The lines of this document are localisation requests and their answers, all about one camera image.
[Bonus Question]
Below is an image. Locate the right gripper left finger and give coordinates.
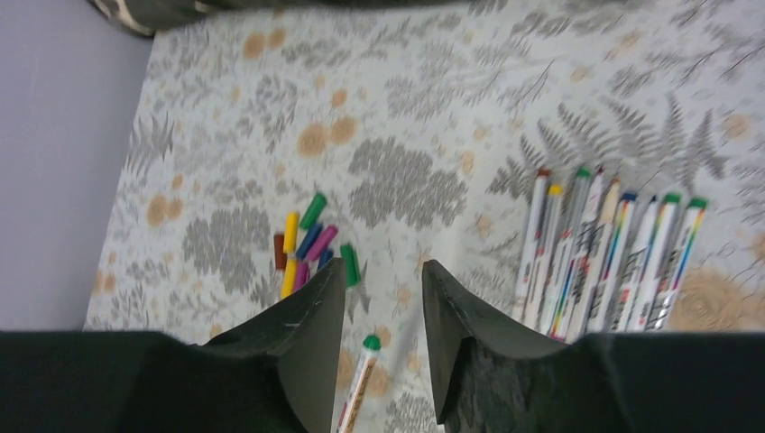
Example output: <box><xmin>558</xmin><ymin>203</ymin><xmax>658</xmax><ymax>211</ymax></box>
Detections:
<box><xmin>1</xmin><ymin>258</ymin><xmax>346</xmax><ymax>432</ymax></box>

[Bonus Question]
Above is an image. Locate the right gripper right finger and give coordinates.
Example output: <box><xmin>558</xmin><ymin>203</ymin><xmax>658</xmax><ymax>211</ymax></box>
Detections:
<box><xmin>422</xmin><ymin>260</ymin><xmax>764</xmax><ymax>432</ymax></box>

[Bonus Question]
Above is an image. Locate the rainbow stripe green marker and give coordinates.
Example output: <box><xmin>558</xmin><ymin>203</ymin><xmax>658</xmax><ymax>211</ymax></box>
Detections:
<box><xmin>336</xmin><ymin>334</ymin><xmax>382</xmax><ymax>433</ymax></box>

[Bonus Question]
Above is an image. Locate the green cap marker pen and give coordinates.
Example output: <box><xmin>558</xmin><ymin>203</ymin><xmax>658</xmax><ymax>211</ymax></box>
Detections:
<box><xmin>539</xmin><ymin>165</ymin><xmax>592</xmax><ymax>336</ymax></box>

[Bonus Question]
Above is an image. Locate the purple pen cap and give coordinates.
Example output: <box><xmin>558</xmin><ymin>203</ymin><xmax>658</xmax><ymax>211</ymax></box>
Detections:
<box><xmin>293</xmin><ymin>262</ymin><xmax>310</xmax><ymax>292</ymax></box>

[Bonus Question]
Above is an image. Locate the brown marker pen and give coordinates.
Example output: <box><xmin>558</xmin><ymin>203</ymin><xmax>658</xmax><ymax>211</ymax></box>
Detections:
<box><xmin>512</xmin><ymin>168</ymin><xmax>550</xmax><ymax>322</ymax></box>

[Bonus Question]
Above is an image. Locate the brown pen cap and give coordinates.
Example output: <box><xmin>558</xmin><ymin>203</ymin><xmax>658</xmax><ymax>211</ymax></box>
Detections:
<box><xmin>272</xmin><ymin>233</ymin><xmax>288</xmax><ymax>271</ymax></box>

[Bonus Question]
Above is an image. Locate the rainbow stripe blue marker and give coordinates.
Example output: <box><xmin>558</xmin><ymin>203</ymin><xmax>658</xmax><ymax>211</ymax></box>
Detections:
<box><xmin>586</xmin><ymin>191</ymin><xmax>638</xmax><ymax>332</ymax></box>

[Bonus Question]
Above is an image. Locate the blue pen cap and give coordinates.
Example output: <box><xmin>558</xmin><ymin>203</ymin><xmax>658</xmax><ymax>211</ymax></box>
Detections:
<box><xmin>295</xmin><ymin>223</ymin><xmax>323</xmax><ymax>261</ymax></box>
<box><xmin>318</xmin><ymin>248</ymin><xmax>334</xmax><ymax>269</ymax></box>

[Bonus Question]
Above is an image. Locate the green pen cap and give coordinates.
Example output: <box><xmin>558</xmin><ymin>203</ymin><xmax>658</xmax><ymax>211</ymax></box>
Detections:
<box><xmin>299</xmin><ymin>192</ymin><xmax>327</xmax><ymax>230</ymax></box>
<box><xmin>340</xmin><ymin>243</ymin><xmax>360</xmax><ymax>288</ymax></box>

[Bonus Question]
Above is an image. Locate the magenta pen cap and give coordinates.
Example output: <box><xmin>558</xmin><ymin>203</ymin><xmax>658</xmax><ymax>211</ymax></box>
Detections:
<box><xmin>306</xmin><ymin>225</ymin><xmax>338</xmax><ymax>262</ymax></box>

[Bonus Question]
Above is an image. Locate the yellow pen cap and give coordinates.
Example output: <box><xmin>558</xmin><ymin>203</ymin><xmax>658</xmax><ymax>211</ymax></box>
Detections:
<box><xmin>282</xmin><ymin>212</ymin><xmax>300</xmax><ymax>253</ymax></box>

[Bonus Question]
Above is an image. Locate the dark green end marker pen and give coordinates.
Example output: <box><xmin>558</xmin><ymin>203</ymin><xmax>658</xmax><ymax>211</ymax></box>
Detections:
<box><xmin>626</xmin><ymin>192</ymin><xmax>682</xmax><ymax>332</ymax></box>

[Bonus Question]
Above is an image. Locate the yellow cap marker pen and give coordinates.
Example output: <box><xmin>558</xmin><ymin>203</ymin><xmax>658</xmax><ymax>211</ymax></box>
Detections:
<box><xmin>524</xmin><ymin>184</ymin><xmax>563</xmax><ymax>330</ymax></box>

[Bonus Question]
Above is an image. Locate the blue cap marker pen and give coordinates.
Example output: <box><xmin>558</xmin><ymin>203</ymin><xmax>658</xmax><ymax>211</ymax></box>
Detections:
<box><xmin>609</xmin><ymin>195</ymin><xmax>659</xmax><ymax>331</ymax></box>

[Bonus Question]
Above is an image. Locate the purple cap marker pen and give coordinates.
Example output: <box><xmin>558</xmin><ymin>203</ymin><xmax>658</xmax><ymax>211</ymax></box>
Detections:
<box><xmin>644</xmin><ymin>197</ymin><xmax>707</xmax><ymax>331</ymax></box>

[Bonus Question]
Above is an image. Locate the floral table mat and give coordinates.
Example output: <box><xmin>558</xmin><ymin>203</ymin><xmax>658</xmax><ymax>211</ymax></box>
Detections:
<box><xmin>85</xmin><ymin>1</ymin><xmax>764</xmax><ymax>432</ymax></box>

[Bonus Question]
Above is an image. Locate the black pillow with beige flowers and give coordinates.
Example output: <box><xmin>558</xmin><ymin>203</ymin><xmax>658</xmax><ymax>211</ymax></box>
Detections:
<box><xmin>88</xmin><ymin>0</ymin><xmax>443</xmax><ymax>38</ymax></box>

